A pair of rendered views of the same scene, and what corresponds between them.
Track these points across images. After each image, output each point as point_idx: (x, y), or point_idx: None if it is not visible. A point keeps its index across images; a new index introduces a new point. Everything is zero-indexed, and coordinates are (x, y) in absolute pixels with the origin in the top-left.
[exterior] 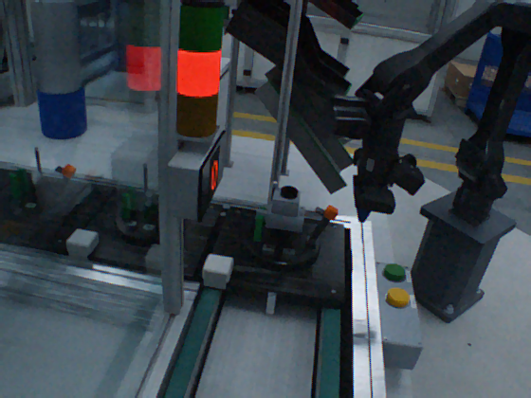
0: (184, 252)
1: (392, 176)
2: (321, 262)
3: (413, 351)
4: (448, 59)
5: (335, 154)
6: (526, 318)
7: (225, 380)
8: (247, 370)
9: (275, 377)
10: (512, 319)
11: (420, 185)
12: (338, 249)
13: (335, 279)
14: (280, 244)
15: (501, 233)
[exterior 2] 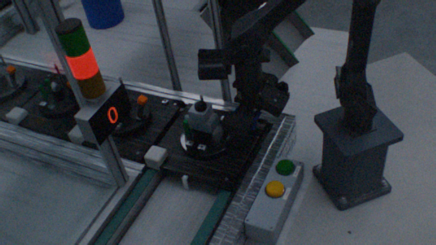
0: (141, 142)
1: (255, 104)
2: (230, 154)
3: (267, 232)
4: (281, 19)
5: (283, 55)
6: (426, 218)
7: (141, 232)
8: (157, 227)
9: (172, 234)
10: (409, 217)
11: (279, 110)
12: (250, 144)
13: (233, 168)
14: (202, 139)
15: (375, 146)
